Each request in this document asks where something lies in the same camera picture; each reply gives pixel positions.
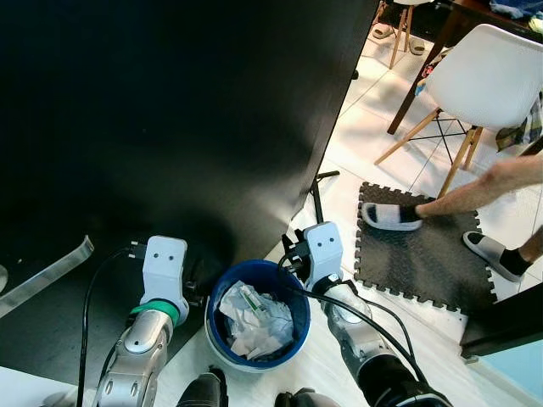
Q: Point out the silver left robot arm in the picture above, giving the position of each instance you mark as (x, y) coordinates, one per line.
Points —
(136, 356)

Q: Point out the blue bucket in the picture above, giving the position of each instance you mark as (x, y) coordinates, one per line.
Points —
(293, 292)

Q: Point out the black metal stand foot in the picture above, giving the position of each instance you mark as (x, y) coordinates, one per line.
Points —
(316, 199)

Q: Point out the crumpled white rubbish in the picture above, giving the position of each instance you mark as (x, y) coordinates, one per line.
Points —
(254, 335)

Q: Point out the grey robot left leg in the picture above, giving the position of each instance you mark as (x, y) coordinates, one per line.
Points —
(202, 390)

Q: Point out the grey robot leg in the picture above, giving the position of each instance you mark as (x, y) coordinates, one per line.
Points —
(305, 398)
(202, 390)

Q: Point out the white slipper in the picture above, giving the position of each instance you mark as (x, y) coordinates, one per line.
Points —
(390, 216)
(488, 250)

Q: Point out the black foam mat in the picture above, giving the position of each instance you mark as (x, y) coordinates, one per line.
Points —
(416, 263)

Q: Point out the grey robot right leg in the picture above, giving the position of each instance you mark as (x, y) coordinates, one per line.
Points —
(305, 398)

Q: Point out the silver metal strip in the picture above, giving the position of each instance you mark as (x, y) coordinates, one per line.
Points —
(51, 275)

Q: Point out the person in black shorts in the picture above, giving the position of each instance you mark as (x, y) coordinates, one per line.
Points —
(484, 182)

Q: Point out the dark wooden table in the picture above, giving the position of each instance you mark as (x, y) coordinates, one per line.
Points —
(428, 72)

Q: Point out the plaid cloth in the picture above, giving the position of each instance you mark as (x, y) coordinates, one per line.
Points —
(522, 127)

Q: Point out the beige slipper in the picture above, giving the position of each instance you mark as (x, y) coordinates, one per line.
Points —
(383, 31)

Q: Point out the white chair wooden legs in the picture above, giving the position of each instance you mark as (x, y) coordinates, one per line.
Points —
(484, 80)
(405, 25)

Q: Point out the blue cloth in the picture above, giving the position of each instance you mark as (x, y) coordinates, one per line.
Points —
(513, 8)

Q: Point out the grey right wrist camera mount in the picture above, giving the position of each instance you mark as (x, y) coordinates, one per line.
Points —
(322, 250)

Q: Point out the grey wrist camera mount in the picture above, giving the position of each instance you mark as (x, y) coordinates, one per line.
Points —
(165, 271)
(322, 250)

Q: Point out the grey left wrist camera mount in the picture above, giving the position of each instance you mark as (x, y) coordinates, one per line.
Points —
(165, 271)

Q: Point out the black door frame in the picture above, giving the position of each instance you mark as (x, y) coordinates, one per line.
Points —
(509, 322)

